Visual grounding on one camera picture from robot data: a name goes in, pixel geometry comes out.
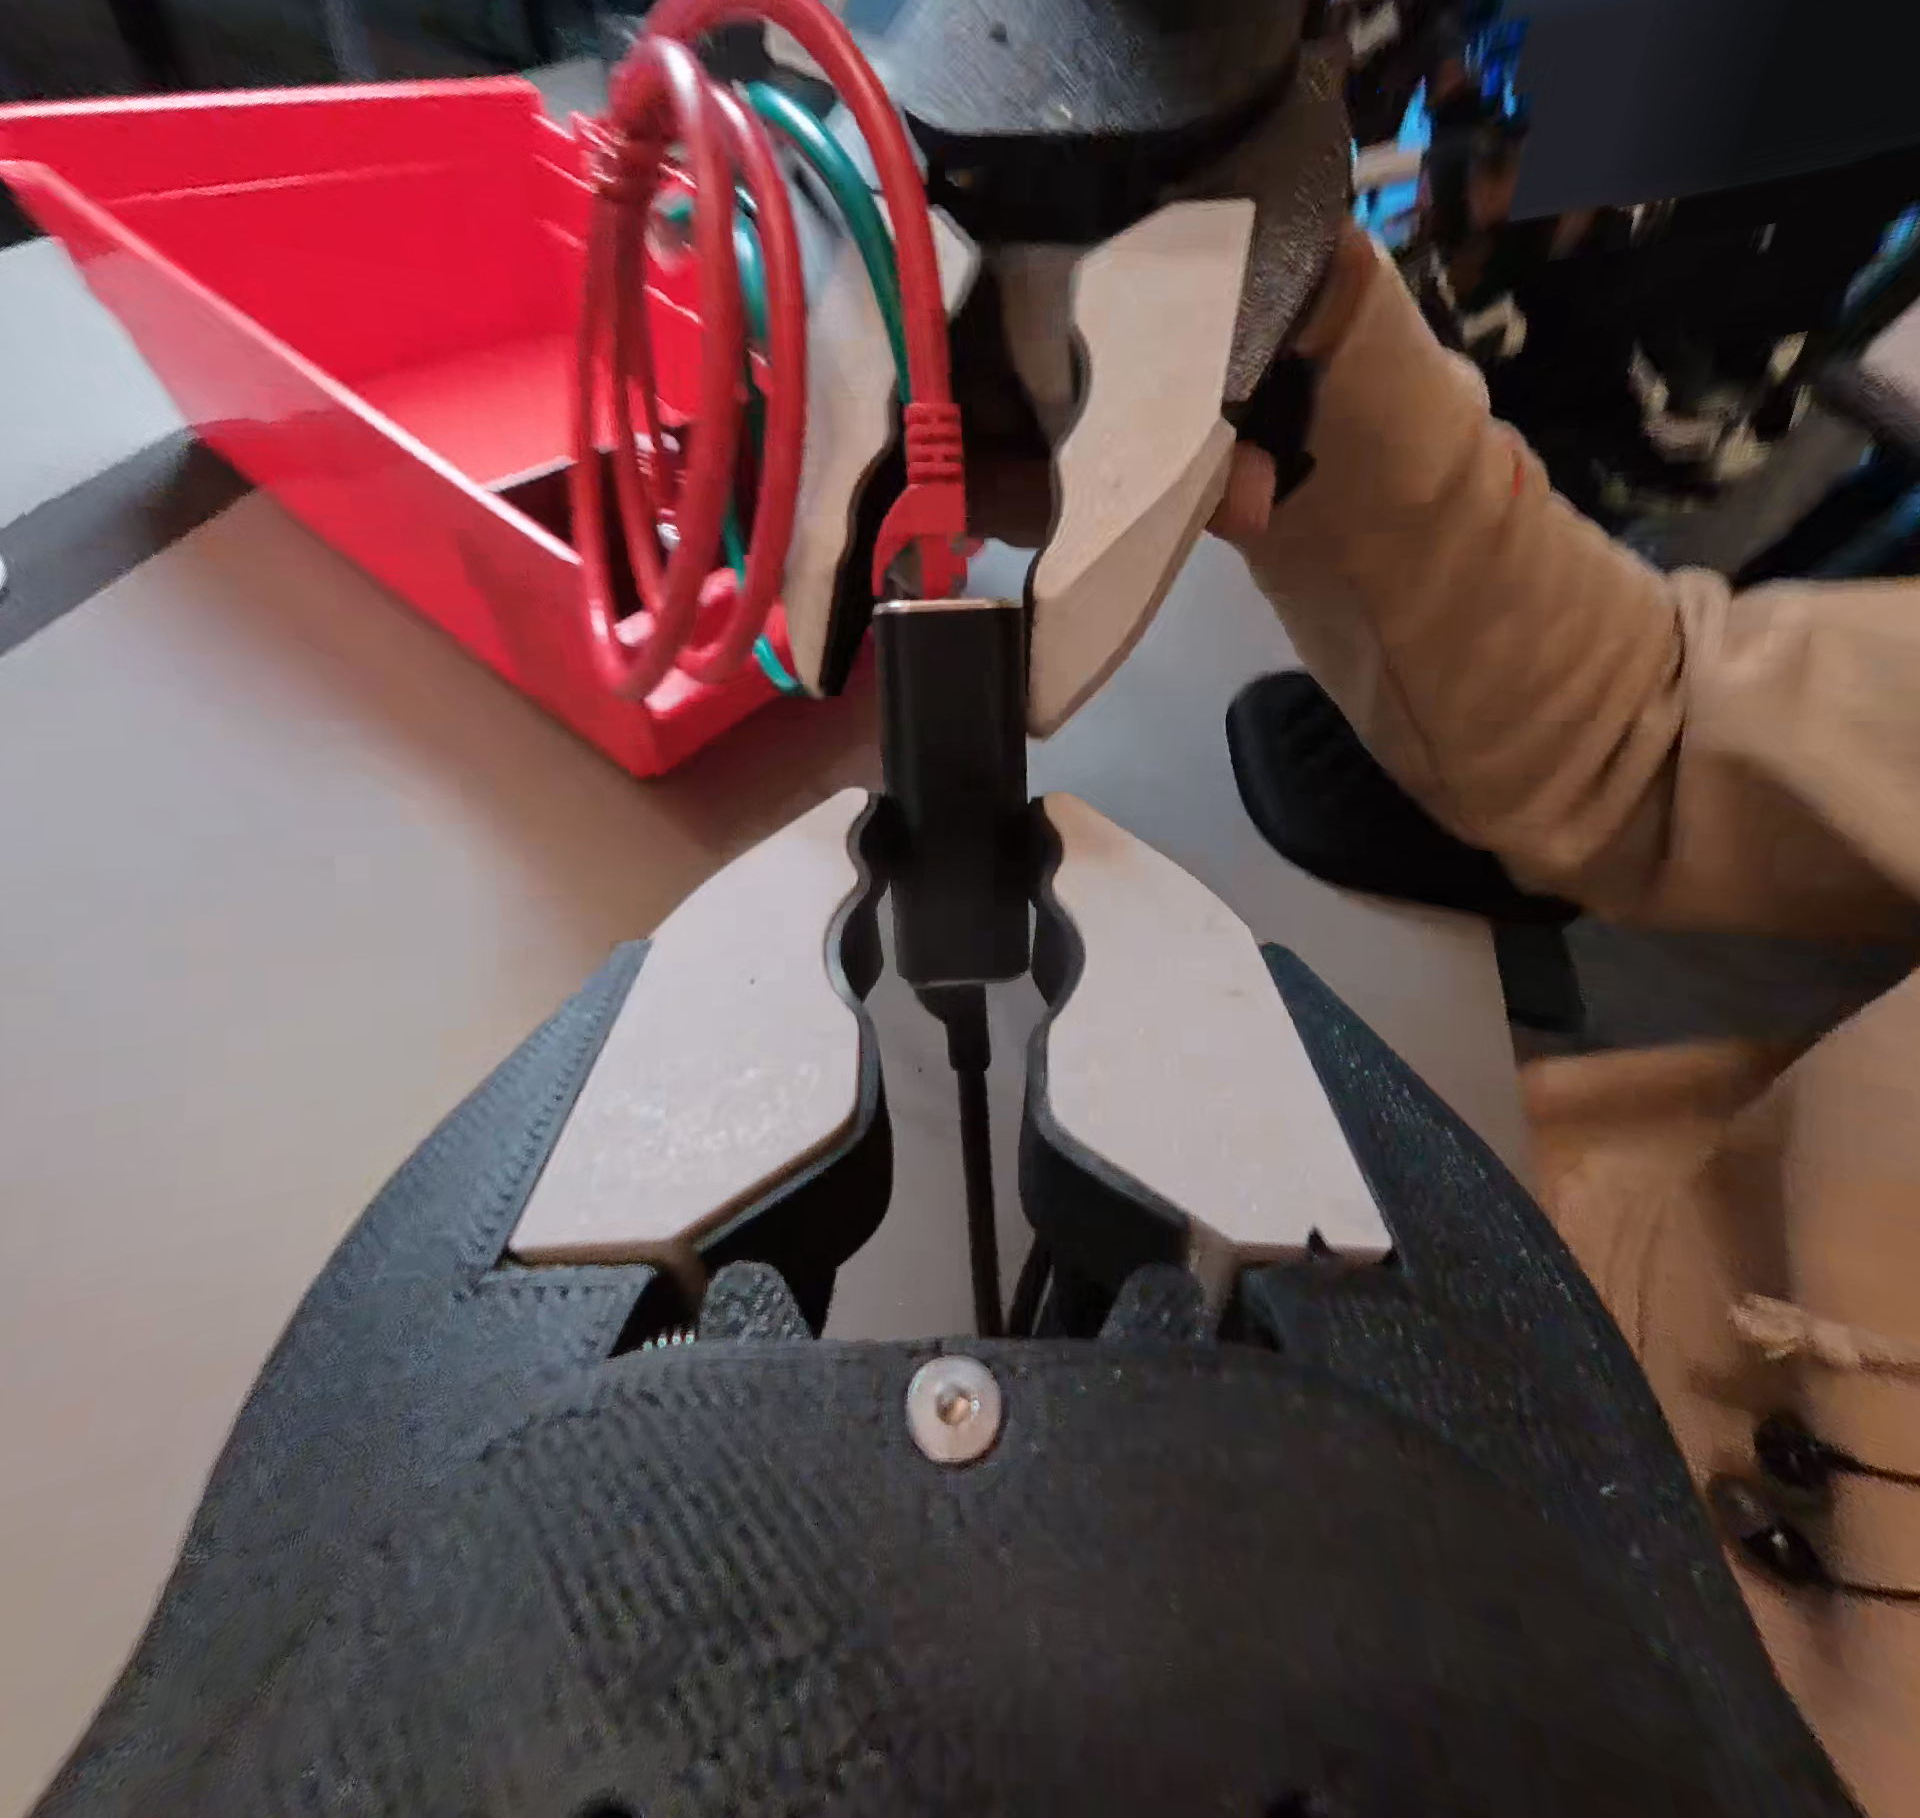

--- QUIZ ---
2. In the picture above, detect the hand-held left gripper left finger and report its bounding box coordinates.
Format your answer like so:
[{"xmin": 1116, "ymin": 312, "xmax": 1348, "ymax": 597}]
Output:
[{"xmin": 509, "ymin": 786, "xmax": 897, "ymax": 1302}]

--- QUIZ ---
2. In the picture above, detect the red plastic bin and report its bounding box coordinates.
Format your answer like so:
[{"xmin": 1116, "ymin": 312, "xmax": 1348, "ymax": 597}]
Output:
[{"xmin": 0, "ymin": 76, "xmax": 901, "ymax": 782}]

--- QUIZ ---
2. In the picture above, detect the black ethernet splitter box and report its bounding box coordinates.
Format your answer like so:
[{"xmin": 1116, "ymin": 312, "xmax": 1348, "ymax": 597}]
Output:
[{"xmin": 872, "ymin": 597, "xmax": 1037, "ymax": 986}]

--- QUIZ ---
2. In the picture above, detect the red ethernet cable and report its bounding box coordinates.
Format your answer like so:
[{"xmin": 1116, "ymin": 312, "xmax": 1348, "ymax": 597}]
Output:
[{"xmin": 570, "ymin": 0, "xmax": 980, "ymax": 701}]

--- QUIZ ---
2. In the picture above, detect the black ethernet cable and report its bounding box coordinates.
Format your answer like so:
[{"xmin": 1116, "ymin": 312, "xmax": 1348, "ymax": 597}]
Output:
[{"xmin": 918, "ymin": 981, "xmax": 1054, "ymax": 1336}]

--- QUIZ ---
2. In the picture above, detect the person's right hand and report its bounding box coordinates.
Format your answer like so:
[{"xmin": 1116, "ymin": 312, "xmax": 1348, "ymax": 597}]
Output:
[{"xmin": 1207, "ymin": 438, "xmax": 1282, "ymax": 544}]

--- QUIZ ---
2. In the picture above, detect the green ethernet cable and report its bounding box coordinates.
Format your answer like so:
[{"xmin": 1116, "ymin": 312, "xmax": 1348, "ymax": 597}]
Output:
[{"xmin": 659, "ymin": 77, "xmax": 916, "ymax": 695}]

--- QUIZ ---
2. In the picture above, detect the person's right forearm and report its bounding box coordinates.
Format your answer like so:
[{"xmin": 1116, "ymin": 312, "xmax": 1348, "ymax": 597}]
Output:
[{"xmin": 1260, "ymin": 219, "xmax": 1920, "ymax": 951}]

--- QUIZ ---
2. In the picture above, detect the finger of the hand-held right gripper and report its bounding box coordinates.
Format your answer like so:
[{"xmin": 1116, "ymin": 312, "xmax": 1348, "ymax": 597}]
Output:
[
  {"xmin": 780, "ymin": 204, "xmax": 984, "ymax": 701},
  {"xmin": 997, "ymin": 198, "xmax": 1258, "ymax": 737}
]

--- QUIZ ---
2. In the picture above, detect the person's beige hoodie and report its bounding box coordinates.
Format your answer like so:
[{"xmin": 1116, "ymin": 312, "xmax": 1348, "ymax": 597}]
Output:
[{"xmin": 1515, "ymin": 934, "xmax": 1920, "ymax": 1818}]

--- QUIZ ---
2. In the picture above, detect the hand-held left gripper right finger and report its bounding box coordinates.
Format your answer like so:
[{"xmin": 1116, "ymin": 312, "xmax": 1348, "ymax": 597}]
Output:
[{"xmin": 1016, "ymin": 790, "xmax": 1396, "ymax": 1317}]

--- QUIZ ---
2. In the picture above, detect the black bin divider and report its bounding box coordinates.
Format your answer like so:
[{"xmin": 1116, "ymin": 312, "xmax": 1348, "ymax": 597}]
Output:
[{"xmin": 487, "ymin": 455, "xmax": 592, "ymax": 567}]

